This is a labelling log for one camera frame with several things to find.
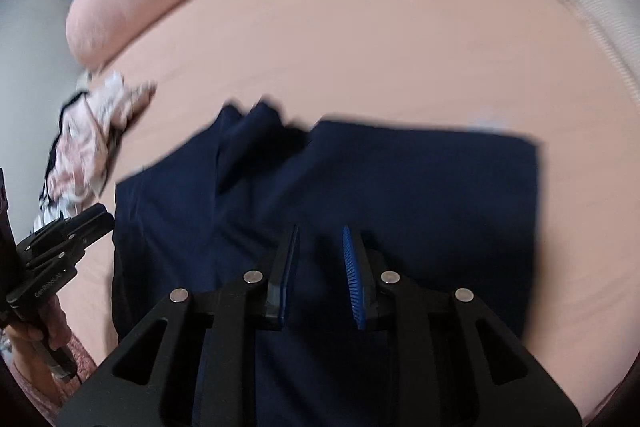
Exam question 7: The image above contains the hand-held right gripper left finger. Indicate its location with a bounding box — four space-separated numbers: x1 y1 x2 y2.
57 224 301 427

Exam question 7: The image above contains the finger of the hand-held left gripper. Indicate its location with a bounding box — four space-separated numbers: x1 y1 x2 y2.
22 213 117 278
17 203 110 258

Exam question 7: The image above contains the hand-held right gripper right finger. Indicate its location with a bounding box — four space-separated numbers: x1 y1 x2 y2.
341 225 583 427

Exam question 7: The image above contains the navy blue garment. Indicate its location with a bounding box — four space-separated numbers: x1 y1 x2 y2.
111 99 543 427

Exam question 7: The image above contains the pink floral clothes pile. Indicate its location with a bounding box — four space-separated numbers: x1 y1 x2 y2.
32 69 158 233

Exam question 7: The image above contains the person's left hand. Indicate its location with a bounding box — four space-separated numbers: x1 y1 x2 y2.
7 294 76 358

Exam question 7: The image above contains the pink textured cloth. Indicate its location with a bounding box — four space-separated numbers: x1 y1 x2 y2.
10 329 101 413

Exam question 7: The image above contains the pink bed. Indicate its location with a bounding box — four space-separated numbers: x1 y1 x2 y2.
60 0 640 427

